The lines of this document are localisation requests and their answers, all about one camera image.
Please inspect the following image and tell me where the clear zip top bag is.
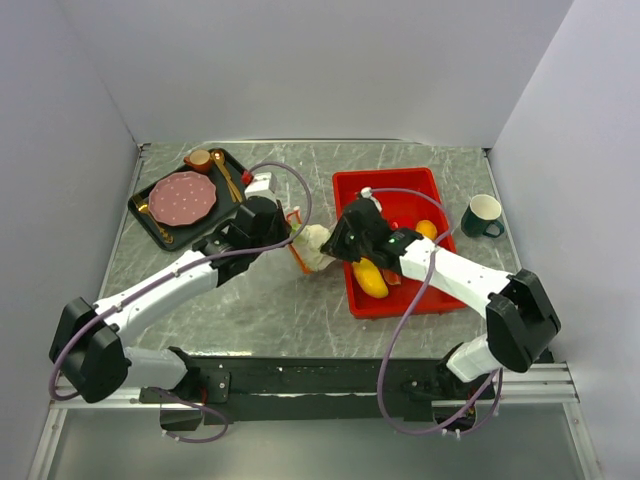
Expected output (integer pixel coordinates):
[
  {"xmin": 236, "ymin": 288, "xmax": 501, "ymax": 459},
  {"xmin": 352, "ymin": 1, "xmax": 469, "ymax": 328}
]
[{"xmin": 285, "ymin": 206, "xmax": 312, "ymax": 275}]

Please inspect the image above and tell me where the toy cauliflower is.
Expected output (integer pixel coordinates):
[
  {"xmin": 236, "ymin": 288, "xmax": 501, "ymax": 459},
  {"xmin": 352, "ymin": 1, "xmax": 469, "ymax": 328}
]
[{"xmin": 304, "ymin": 224, "xmax": 334, "ymax": 273}]

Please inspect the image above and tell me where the yellow toy mango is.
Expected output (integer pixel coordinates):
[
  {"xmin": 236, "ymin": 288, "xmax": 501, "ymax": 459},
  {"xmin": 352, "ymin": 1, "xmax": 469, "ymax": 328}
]
[{"xmin": 352, "ymin": 258, "xmax": 389, "ymax": 299}]

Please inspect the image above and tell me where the toy watermelon slice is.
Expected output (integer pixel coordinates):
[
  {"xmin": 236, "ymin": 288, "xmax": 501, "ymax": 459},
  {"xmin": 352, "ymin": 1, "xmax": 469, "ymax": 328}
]
[{"xmin": 382, "ymin": 269, "xmax": 401, "ymax": 286}]

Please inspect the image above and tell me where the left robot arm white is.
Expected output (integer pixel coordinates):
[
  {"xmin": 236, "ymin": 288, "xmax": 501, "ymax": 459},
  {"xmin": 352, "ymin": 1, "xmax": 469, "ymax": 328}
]
[{"xmin": 49, "ymin": 196, "xmax": 291, "ymax": 403}]

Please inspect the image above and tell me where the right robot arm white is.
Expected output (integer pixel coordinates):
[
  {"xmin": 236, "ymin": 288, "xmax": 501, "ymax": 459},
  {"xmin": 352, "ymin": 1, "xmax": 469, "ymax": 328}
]
[{"xmin": 321, "ymin": 198, "xmax": 561, "ymax": 398}]

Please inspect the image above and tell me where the red plastic bin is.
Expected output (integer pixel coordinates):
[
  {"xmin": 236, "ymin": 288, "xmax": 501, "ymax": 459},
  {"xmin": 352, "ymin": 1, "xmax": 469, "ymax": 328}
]
[{"xmin": 332, "ymin": 167, "xmax": 450, "ymax": 319}]

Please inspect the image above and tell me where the small orange toy fruit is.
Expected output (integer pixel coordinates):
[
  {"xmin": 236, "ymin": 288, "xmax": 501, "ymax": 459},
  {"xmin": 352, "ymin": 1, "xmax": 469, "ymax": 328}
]
[{"xmin": 415, "ymin": 220, "xmax": 438, "ymax": 241}]

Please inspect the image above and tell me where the gold knife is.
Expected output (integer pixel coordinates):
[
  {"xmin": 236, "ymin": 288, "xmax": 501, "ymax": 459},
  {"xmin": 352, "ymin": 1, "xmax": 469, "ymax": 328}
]
[{"xmin": 217, "ymin": 157, "xmax": 243, "ymax": 203}]

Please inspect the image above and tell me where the gold spoon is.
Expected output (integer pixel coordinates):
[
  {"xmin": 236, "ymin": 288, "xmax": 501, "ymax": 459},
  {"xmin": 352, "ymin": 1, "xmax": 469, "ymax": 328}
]
[{"xmin": 210, "ymin": 150, "xmax": 242, "ymax": 203}]

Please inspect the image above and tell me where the pink dotted plate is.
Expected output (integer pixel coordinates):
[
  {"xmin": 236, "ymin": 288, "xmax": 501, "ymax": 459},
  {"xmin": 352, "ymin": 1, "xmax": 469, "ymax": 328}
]
[{"xmin": 148, "ymin": 171, "xmax": 217, "ymax": 227}]

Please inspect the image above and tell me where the brown ceramic cup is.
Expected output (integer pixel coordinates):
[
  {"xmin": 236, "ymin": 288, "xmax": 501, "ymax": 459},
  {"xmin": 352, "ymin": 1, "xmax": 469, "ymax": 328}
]
[{"xmin": 183, "ymin": 149, "xmax": 213, "ymax": 175}]

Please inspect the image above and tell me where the gold fork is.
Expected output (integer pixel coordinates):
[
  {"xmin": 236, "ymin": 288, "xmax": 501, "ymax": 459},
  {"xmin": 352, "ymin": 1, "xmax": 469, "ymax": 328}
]
[{"xmin": 133, "ymin": 195, "xmax": 174, "ymax": 245}]

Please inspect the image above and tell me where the dark green mug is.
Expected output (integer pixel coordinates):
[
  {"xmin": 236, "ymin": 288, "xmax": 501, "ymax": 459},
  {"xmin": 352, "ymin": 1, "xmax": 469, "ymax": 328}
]
[{"xmin": 460, "ymin": 194, "xmax": 505, "ymax": 239}]

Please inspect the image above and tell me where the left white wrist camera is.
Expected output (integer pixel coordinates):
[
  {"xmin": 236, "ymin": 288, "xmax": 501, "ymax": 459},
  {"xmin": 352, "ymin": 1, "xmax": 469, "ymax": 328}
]
[{"xmin": 244, "ymin": 172, "xmax": 277, "ymax": 202}]

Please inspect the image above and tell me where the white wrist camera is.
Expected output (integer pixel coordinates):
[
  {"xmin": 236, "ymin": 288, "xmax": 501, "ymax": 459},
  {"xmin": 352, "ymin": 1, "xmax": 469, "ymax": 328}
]
[
  {"xmin": 244, "ymin": 172, "xmax": 277, "ymax": 202},
  {"xmin": 359, "ymin": 187, "xmax": 382, "ymax": 212}
]

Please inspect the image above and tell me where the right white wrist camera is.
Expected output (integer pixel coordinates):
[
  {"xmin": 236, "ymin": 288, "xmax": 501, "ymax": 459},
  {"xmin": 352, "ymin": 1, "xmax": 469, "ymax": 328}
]
[{"xmin": 359, "ymin": 187, "xmax": 382, "ymax": 212}]

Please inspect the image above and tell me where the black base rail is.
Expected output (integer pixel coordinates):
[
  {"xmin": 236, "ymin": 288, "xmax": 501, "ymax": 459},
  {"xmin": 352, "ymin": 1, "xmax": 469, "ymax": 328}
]
[{"xmin": 139, "ymin": 356, "xmax": 495, "ymax": 432}]

